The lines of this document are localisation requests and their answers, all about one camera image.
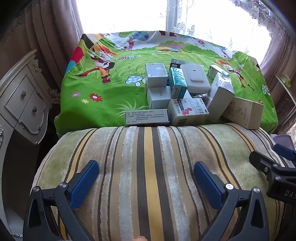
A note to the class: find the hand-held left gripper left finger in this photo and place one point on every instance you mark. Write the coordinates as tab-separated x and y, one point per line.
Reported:
84	183

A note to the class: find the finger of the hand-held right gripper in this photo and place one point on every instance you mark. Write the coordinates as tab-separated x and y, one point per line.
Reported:
260	160
285	151

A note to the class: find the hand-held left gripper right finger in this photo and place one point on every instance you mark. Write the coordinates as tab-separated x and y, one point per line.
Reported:
208	183

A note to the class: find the purple cardboard box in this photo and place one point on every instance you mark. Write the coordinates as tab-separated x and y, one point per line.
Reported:
284	140

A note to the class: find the beige box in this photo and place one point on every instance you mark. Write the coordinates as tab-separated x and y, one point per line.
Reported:
245	113

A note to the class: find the tall white box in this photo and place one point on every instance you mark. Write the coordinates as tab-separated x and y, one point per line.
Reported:
220	97

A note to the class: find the white red medicine box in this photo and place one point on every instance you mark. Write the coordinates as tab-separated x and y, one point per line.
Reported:
187	111

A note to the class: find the long white text box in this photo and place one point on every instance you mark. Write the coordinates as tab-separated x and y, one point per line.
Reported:
148	117

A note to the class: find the white square box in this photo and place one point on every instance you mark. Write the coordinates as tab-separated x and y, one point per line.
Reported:
156	74
159	97

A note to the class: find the white plastic case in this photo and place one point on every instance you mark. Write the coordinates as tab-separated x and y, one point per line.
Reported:
195	78

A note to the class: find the teal medicine box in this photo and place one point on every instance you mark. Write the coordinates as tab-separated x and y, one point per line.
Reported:
177	81

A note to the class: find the white round-base side table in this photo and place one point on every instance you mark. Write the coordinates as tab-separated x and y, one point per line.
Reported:
288	92

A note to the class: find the striped plush cushion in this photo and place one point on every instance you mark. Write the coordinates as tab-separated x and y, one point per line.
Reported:
148	180

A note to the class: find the green tissue pack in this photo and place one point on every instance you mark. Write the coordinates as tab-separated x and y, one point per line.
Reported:
285	80

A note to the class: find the green cartoon printed sheet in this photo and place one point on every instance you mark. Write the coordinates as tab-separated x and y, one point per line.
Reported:
104	97

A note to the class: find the brown curtain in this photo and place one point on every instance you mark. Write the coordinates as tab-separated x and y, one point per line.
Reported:
46	27
279	58

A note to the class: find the white ornate dresser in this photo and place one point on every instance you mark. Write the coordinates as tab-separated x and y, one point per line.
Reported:
23	104

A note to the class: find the green white box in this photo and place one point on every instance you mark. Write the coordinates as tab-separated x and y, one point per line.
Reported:
214	70

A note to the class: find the white lace curtain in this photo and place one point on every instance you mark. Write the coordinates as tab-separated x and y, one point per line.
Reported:
208	20

